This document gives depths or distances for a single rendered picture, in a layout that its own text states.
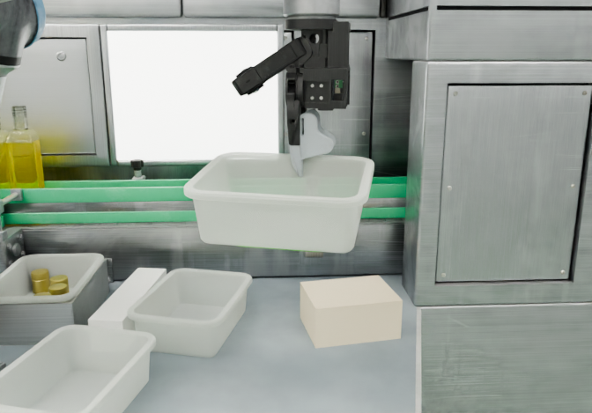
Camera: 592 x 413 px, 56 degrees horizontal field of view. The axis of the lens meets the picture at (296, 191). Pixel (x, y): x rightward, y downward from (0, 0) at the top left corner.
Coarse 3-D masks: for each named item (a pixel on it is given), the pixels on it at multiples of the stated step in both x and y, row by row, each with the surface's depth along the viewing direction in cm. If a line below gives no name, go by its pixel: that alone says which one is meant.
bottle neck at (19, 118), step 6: (12, 108) 121; (18, 108) 121; (24, 108) 122; (12, 114) 121; (18, 114) 121; (24, 114) 122; (18, 120) 121; (24, 120) 122; (18, 126) 122; (24, 126) 122
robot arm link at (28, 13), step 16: (16, 0) 80; (32, 0) 84; (0, 16) 78; (16, 16) 81; (32, 16) 84; (0, 32) 80; (16, 32) 82; (32, 32) 86; (0, 48) 81; (16, 48) 83; (0, 64) 82; (16, 64) 85; (0, 80) 85; (0, 96) 87
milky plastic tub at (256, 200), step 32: (224, 160) 79; (256, 160) 80; (288, 160) 79; (320, 160) 78; (352, 160) 77; (192, 192) 66; (224, 192) 65; (256, 192) 81; (288, 192) 80; (320, 192) 80; (352, 192) 79; (224, 224) 68; (256, 224) 67; (288, 224) 66; (320, 224) 65; (352, 224) 65
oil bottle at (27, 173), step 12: (12, 132) 121; (24, 132) 121; (12, 144) 121; (24, 144) 121; (36, 144) 124; (12, 156) 122; (24, 156) 122; (36, 156) 124; (12, 168) 122; (24, 168) 123; (36, 168) 124; (12, 180) 123; (24, 180) 123; (36, 180) 124
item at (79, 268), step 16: (32, 256) 117; (48, 256) 118; (64, 256) 118; (80, 256) 118; (96, 256) 118; (16, 272) 112; (48, 272) 118; (64, 272) 118; (80, 272) 118; (0, 288) 105; (16, 288) 111; (32, 288) 118; (80, 288) 102
